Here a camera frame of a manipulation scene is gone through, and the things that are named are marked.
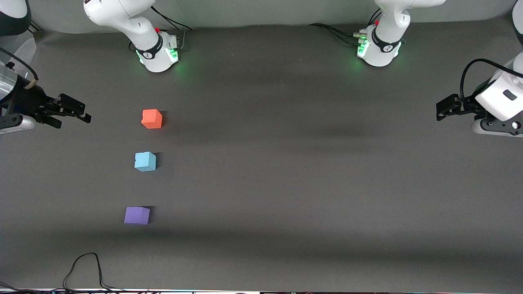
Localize light blue foam block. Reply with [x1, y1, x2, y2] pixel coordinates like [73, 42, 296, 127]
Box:
[134, 151, 157, 172]

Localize orange foam block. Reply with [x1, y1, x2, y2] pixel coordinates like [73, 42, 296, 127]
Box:
[141, 109, 163, 129]

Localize purple foam block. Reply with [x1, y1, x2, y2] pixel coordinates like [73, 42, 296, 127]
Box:
[124, 207, 151, 225]

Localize translucent white plastic object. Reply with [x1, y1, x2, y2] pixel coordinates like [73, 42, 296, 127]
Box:
[0, 32, 37, 82]

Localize dark grey table mat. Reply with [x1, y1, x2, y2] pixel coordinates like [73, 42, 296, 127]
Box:
[0, 13, 523, 293]

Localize black right arm base cables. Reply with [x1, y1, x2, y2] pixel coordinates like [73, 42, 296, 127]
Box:
[154, 6, 193, 53]

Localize black arm base cables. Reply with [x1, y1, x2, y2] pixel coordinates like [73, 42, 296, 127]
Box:
[154, 6, 193, 53]
[308, 7, 383, 46]

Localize black left arm base cables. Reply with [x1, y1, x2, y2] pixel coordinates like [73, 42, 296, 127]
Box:
[308, 7, 383, 46]

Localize thin black looped cable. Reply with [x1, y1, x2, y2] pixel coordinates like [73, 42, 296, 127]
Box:
[0, 252, 135, 294]

